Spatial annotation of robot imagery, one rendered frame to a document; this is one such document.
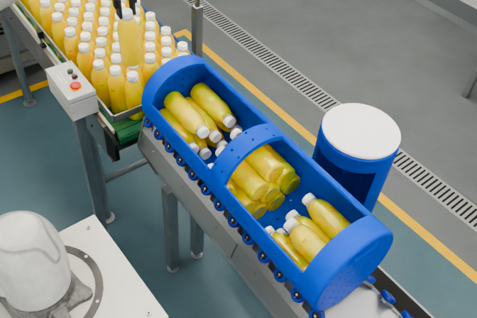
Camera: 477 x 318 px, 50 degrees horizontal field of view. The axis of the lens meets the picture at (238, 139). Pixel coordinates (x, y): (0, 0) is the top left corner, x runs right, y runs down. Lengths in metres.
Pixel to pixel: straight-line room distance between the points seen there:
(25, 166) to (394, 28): 3.01
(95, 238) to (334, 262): 0.65
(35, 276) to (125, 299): 0.26
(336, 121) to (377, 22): 2.71
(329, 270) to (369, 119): 0.76
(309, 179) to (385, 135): 0.38
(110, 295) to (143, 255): 1.30
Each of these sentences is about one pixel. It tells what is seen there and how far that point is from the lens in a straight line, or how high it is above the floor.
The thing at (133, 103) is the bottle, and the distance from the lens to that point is 1.91.
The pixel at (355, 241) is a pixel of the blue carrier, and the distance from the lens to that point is 1.27.
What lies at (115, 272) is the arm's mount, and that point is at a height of 1.05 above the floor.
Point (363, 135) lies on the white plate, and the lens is 1.81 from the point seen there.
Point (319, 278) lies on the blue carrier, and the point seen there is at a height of 1.16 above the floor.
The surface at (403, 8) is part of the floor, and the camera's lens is 4.78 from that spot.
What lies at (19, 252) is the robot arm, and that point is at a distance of 1.17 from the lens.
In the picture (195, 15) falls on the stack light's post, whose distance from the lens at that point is 2.24.
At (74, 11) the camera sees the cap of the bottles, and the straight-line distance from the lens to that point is 2.24.
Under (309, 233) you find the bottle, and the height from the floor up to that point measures 1.14.
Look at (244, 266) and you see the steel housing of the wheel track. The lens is 1.62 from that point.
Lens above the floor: 2.25
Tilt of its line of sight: 45 degrees down
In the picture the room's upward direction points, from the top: 5 degrees clockwise
